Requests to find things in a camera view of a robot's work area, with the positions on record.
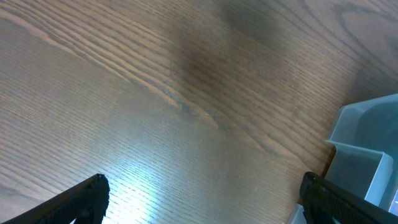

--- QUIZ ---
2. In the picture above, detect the clear plastic storage bin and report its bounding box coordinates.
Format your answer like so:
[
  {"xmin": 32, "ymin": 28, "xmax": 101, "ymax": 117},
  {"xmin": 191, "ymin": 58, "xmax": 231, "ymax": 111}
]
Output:
[{"xmin": 289, "ymin": 95, "xmax": 397, "ymax": 224}]

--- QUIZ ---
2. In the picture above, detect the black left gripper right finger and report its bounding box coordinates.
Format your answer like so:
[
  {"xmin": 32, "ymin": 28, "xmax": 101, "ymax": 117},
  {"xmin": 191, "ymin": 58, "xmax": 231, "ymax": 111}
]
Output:
[{"xmin": 300, "ymin": 172, "xmax": 397, "ymax": 224}]

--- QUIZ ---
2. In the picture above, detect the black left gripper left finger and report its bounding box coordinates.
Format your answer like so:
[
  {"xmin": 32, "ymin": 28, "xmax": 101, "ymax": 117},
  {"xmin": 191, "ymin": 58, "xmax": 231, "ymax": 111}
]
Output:
[{"xmin": 4, "ymin": 174, "xmax": 110, "ymax": 224}]

